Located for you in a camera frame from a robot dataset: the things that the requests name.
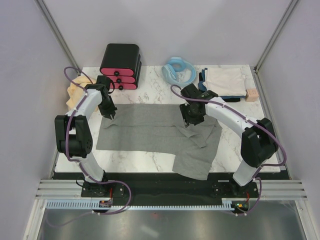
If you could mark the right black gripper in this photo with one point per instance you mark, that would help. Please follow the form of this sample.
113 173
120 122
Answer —
187 119

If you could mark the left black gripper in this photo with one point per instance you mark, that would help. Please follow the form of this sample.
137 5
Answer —
106 113

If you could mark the yellow t shirt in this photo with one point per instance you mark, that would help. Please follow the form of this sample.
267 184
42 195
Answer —
75 92

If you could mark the grey t shirt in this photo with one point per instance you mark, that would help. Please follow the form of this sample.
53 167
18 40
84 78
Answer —
160 128

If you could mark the black pink drawer box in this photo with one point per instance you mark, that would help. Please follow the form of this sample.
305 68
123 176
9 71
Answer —
121 63

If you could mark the light blue headphones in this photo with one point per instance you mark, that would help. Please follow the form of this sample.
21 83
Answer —
173 69

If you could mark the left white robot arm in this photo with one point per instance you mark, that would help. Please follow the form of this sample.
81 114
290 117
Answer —
74 138

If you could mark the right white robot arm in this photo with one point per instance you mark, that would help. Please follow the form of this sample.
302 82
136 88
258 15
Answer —
258 141

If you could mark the white blue folded t shirt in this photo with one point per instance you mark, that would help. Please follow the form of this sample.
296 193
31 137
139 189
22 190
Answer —
227 83

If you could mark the pink cube power strip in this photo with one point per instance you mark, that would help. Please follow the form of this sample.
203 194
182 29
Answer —
252 95

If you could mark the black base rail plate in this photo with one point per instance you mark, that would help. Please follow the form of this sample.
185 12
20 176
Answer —
169 188

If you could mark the light blue cable duct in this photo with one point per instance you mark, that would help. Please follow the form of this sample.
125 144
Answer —
95 204

